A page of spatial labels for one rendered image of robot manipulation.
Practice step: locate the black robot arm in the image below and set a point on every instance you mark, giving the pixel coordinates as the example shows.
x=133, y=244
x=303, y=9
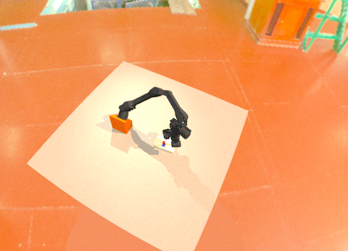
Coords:
x=178, y=125

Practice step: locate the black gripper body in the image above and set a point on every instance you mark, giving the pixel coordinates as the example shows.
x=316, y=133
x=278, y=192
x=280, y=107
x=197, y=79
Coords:
x=175, y=142

